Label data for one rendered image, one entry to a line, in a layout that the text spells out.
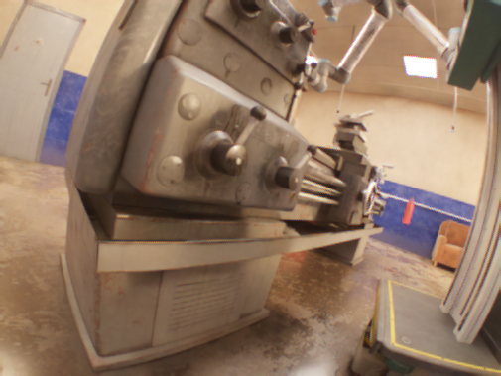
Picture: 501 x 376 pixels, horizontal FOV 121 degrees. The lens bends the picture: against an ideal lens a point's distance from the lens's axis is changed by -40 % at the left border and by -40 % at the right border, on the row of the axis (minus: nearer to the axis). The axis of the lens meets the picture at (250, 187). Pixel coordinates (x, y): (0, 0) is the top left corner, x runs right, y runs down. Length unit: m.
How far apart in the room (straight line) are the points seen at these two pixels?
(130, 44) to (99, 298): 0.57
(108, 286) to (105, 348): 0.22
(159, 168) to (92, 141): 0.17
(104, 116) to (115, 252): 0.27
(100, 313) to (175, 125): 0.48
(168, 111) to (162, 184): 0.13
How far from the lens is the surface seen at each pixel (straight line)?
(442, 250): 4.74
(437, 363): 0.74
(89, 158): 0.52
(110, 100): 0.52
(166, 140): 0.42
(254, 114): 0.46
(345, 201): 1.41
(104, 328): 0.69
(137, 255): 0.46
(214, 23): 0.67
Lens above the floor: 0.64
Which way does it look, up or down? 4 degrees down
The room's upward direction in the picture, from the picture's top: 16 degrees clockwise
